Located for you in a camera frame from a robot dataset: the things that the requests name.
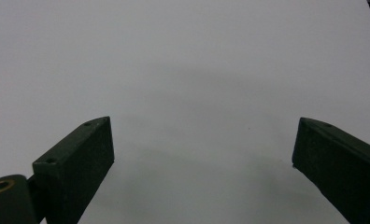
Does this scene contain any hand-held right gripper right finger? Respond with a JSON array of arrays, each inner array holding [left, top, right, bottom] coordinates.
[[292, 117, 370, 224]]

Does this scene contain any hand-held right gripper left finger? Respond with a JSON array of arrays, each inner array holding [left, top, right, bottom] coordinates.
[[32, 116, 115, 224]]

